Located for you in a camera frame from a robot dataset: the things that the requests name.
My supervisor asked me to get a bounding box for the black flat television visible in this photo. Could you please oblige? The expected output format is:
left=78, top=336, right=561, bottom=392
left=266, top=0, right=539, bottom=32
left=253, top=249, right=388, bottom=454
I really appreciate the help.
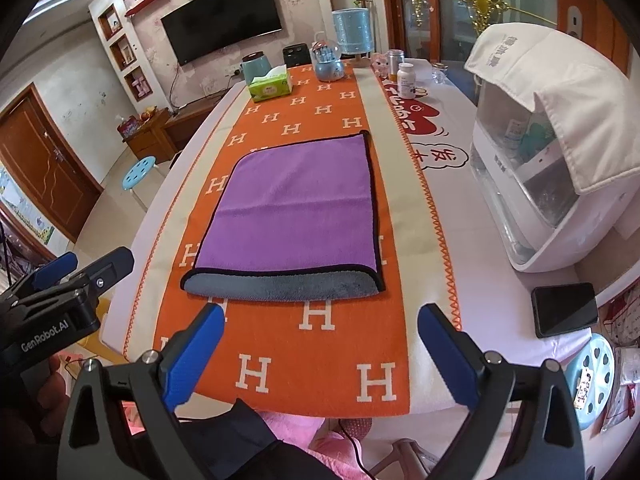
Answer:
left=162, top=0, right=282, bottom=66

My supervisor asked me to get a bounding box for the white printed tablecloth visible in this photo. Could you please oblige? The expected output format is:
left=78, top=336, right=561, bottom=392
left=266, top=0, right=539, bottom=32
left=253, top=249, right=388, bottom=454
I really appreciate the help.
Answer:
left=376, top=57, right=594, bottom=411

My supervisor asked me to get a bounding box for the green tissue box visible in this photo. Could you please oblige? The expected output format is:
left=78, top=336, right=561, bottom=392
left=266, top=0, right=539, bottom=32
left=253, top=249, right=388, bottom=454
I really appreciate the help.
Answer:
left=248, top=65, right=293, bottom=103

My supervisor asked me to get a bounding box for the white cloth cover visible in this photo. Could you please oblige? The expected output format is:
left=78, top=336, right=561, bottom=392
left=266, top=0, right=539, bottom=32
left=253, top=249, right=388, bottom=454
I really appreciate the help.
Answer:
left=464, top=22, right=640, bottom=195

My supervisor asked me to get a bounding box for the white pill bottle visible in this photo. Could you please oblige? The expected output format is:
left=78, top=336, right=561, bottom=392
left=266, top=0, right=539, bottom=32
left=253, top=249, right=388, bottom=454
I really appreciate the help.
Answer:
left=397, top=62, right=416, bottom=100

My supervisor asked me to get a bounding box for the small clear glass cup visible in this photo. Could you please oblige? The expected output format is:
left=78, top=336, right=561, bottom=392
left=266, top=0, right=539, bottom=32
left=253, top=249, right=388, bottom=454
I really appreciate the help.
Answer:
left=432, top=62, right=448, bottom=84

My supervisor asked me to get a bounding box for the blue glass snow globe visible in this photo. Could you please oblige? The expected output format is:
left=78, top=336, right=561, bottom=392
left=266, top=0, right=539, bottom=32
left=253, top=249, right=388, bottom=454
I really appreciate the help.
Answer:
left=310, top=40, right=345, bottom=82

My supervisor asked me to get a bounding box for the brown wooden tv cabinet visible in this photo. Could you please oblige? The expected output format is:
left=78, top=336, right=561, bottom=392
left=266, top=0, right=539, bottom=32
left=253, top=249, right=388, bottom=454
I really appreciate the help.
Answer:
left=122, top=96, right=222, bottom=162

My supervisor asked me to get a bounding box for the pink pig figurine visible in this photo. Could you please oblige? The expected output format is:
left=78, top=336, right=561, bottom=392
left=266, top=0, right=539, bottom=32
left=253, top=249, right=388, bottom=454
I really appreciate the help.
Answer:
left=370, top=53, right=390, bottom=79

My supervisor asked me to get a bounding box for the brown wooden door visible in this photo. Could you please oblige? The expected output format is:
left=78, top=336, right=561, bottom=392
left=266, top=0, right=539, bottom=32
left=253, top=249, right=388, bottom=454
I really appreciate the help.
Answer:
left=1, top=84, right=103, bottom=243

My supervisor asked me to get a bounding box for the blue round plastic stool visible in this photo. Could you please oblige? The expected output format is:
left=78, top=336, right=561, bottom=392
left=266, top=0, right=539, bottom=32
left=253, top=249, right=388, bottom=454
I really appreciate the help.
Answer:
left=122, top=156, right=156, bottom=191

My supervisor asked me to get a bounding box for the clear glass jar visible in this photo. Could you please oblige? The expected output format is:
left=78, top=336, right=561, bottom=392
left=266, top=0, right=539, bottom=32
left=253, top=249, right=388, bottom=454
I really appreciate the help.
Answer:
left=386, top=49, right=405, bottom=82

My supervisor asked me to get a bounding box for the white wall shelf unit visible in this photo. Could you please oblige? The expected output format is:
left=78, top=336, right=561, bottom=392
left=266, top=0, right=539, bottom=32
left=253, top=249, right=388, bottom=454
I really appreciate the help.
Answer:
left=89, top=0, right=171, bottom=113

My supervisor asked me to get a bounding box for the purple grey microfiber towel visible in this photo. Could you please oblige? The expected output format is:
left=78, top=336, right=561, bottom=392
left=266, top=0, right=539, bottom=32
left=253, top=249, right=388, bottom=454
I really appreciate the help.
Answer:
left=180, top=130, right=385, bottom=302

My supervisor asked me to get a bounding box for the light blue cylindrical container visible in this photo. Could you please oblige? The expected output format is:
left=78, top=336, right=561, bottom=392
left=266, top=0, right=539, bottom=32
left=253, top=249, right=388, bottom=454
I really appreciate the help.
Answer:
left=332, top=8, right=374, bottom=55

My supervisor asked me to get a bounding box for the light blue stool near phone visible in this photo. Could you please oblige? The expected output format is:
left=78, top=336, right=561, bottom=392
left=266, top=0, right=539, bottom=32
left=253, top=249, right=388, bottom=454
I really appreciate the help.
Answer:
left=564, top=334, right=615, bottom=430

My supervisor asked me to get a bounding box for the teal kettle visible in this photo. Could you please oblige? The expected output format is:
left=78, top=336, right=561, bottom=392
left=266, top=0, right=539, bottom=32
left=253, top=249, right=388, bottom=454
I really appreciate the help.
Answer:
left=241, top=51, right=271, bottom=86

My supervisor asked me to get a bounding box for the orange H-pattern blanket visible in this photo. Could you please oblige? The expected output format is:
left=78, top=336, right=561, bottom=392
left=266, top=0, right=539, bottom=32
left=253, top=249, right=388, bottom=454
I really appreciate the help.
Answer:
left=105, top=67, right=459, bottom=418

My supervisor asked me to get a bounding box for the black smartphone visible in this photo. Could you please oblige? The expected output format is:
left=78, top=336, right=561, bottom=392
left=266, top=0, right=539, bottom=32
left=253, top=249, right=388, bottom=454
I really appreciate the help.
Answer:
left=530, top=283, right=598, bottom=339

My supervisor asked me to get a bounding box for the white countertop appliance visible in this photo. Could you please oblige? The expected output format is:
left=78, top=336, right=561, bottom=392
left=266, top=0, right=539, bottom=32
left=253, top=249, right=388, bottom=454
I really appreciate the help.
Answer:
left=470, top=82, right=639, bottom=273

